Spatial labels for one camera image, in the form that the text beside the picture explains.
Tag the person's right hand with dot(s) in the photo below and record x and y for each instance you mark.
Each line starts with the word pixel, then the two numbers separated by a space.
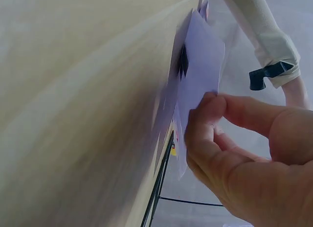
pixel 269 178

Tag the person's left hand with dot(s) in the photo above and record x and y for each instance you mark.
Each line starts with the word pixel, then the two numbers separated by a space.
pixel 297 92

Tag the white playing card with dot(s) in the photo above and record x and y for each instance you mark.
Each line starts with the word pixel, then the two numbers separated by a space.
pixel 204 63

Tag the person's left forearm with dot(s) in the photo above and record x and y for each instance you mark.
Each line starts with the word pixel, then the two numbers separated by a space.
pixel 264 33

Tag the black wrist band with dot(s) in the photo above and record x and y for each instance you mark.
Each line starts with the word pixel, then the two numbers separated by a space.
pixel 262 75

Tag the spread of playing cards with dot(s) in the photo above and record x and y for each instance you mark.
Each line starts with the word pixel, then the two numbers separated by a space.
pixel 183 63

